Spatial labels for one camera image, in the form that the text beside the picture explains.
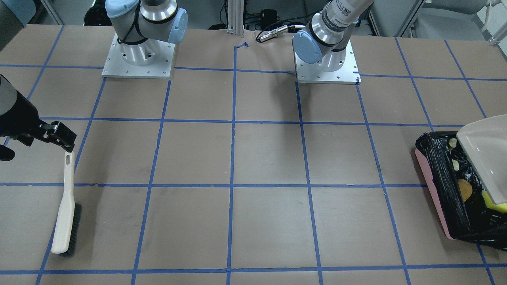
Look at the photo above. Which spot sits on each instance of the aluminium frame post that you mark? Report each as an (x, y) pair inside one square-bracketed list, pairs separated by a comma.
[(235, 17)]

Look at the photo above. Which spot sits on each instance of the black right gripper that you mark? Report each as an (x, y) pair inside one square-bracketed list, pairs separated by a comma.
[(20, 117)]

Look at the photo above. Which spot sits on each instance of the pink bin with black bag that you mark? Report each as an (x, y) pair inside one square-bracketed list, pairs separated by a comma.
[(469, 221)]

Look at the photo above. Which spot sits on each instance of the yellow potato-like bread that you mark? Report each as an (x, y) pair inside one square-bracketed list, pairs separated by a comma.
[(465, 188)]

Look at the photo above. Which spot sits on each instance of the beige hand brush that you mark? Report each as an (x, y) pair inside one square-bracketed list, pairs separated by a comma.
[(69, 214)]

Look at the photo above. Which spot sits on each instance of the twisted croissant bread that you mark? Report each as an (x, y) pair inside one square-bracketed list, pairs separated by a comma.
[(452, 143)]

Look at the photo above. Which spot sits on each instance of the yellow sponge piece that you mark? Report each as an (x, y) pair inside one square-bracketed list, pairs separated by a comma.
[(501, 208)]

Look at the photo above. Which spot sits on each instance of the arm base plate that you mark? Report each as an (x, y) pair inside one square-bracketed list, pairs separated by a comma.
[(152, 59), (334, 68)]

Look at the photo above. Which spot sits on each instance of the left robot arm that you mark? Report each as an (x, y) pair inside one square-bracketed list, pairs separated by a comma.
[(325, 38)]

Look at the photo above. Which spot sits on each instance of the beige plastic dustpan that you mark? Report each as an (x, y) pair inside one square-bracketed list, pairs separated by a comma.
[(485, 144)]

